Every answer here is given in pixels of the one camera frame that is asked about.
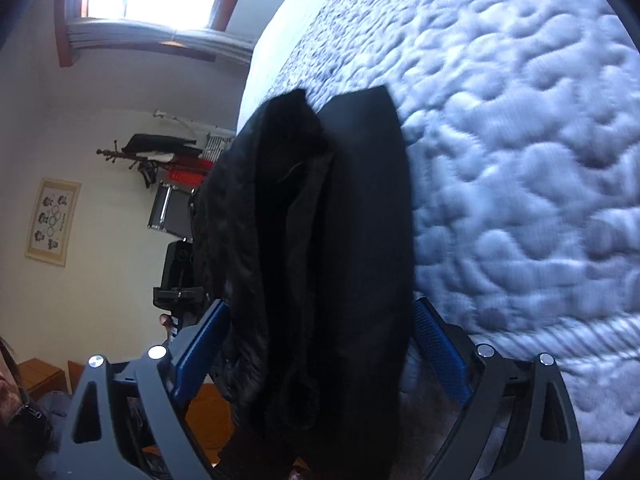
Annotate person's torso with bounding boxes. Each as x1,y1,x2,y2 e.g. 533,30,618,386
0,391,72,480

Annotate wooden furniture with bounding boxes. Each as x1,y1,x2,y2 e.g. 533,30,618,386
17,357,87,402

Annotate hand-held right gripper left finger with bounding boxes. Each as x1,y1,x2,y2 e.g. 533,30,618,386
52,299,232,480

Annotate white quilted mattress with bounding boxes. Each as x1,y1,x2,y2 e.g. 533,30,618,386
236,0,637,480

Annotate wall poster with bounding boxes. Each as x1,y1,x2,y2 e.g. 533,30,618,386
24,177,82,267

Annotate black hanging garment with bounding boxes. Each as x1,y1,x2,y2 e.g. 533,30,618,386
122,133,198,159

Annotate red bag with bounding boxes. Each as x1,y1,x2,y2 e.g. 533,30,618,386
162,156,217,189

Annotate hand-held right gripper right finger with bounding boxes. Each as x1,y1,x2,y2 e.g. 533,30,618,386
412,297,586,480

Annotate white laundry basket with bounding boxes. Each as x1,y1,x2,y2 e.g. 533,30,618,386
202,131,237,162

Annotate person's head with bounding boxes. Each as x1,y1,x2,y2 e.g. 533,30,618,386
0,337,32,423

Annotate black pants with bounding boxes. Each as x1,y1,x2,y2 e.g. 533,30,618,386
189,85,417,480

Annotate chrome frame chair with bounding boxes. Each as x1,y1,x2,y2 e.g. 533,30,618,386
147,182,202,237

